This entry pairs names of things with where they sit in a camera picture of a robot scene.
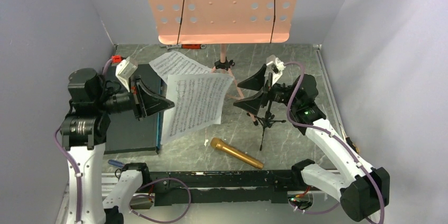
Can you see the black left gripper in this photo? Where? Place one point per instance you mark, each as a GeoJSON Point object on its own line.
{"type": "Point", "coordinates": [146, 101]}

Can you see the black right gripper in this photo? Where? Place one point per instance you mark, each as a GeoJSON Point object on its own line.
{"type": "Point", "coordinates": [252, 104]}

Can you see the black microphone tripod stand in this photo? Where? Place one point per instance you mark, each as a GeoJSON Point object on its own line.
{"type": "Point", "coordinates": [267, 122]}

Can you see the pink perforated music stand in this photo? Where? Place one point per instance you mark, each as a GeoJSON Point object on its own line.
{"type": "Point", "coordinates": [222, 21]}

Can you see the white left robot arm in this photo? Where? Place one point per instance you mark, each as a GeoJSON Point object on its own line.
{"type": "Point", "coordinates": [82, 140]}

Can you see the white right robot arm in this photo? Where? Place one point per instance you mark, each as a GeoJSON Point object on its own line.
{"type": "Point", "coordinates": [360, 189]}

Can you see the sheet music pages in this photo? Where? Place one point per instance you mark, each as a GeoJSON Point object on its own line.
{"type": "Point", "coordinates": [176, 63]}

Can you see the gold microphone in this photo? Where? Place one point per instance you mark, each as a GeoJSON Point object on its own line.
{"type": "Point", "coordinates": [220, 145]}

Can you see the red grey wrench tool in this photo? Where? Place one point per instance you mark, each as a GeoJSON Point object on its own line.
{"type": "Point", "coordinates": [184, 46]}

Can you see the blue pen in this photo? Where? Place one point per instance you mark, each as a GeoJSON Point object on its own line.
{"type": "Point", "coordinates": [115, 163]}

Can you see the yellow black tool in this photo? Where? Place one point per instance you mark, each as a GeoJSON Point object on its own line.
{"type": "Point", "coordinates": [352, 144]}

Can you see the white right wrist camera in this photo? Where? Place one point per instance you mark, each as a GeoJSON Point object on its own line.
{"type": "Point", "coordinates": [276, 67]}

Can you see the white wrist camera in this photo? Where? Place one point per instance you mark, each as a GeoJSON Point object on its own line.
{"type": "Point", "coordinates": [276, 67]}
{"type": "Point", "coordinates": [125, 68]}

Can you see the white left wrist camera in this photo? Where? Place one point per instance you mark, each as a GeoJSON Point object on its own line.
{"type": "Point", "coordinates": [125, 68]}

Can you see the aluminium table edge rail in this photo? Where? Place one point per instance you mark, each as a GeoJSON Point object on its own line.
{"type": "Point", "coordinates": [317, 50]}

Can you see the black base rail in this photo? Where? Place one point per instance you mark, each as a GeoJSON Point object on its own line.
{"type": "Point", "coordinates": [274, 186]}

